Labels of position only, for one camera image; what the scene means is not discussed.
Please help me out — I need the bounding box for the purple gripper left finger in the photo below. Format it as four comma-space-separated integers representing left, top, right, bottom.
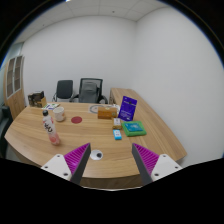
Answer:
42, 143, 91, 185

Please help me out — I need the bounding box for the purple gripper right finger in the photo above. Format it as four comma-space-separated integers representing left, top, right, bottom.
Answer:
132, 143, 182, 185

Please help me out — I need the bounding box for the green flat box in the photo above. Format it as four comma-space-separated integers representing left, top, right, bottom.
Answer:
122, 121, 147, 137

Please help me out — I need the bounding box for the small blue box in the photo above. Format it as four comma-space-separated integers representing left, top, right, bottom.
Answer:
113, 130, 122, 140

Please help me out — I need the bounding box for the red round coaster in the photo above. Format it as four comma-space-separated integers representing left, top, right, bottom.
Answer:
71, 116, 82, 124

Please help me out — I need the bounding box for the clear plastic drink bottle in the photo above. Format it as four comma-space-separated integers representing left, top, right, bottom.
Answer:
42, 110, 60, 145

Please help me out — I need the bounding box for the small beige snack pack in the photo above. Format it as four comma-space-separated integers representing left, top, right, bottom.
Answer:
113, 118, 122, 130

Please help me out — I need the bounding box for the white paper cup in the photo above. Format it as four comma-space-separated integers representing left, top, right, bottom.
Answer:
53, 107, 65, 122

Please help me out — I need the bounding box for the round grey disc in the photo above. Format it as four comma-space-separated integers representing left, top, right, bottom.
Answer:
89, 104, 103, 114

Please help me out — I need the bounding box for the purple standing booklet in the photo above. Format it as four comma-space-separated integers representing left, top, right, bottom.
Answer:
118, 96, 137, 121

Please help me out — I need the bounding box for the orange cardboard box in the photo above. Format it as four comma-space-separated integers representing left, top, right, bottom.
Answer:
98, 107, 117, 119

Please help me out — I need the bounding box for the colourful leaflet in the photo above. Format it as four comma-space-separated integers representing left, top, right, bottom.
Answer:
42, 103, 60, 110

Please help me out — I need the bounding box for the dark brown box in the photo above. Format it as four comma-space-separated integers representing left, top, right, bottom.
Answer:
28, 91, 46, 108

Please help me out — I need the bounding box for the black office chair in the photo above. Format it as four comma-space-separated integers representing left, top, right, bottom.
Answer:
52, 80, 73, 102

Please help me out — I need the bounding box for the grey mesh office chair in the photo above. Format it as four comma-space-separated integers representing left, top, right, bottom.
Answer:
71, 78, 108, 104

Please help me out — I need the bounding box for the black chair at left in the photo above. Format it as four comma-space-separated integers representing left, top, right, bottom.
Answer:
0, 106, 13, 158

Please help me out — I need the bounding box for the wooden glass-door cabinet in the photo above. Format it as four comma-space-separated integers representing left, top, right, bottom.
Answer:
3, 55, 25, 119

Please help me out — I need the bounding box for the round table cable grommet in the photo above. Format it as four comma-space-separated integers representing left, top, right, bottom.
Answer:
90, 150, 103, 160

